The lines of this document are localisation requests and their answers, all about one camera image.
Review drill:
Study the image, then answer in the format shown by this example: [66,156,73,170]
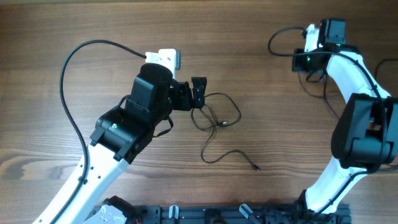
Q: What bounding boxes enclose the black right camera cable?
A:
[267,26,389,215]

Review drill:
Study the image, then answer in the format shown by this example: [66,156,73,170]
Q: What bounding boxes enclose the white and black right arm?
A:
[292,19,397,222]

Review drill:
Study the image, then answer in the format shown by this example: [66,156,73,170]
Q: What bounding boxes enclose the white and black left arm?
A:
[36,63,207,223]

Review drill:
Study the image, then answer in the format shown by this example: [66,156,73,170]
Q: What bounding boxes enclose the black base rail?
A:
[93,203,352,224]

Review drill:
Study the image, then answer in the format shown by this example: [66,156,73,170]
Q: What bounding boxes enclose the thin black usb cable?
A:
[190,92,261,172]

